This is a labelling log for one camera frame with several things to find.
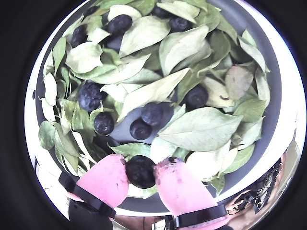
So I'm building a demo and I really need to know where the pink tipped gripper finger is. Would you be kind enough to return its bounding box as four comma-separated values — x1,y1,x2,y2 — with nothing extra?
58,154,130,230
153,157,228,230

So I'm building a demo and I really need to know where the pile of green leaves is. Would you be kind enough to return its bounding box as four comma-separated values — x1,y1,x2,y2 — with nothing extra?
38,0,272,199

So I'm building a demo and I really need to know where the dark grey round bowl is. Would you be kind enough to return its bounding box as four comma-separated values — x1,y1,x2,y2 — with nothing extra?
35,0,297,215

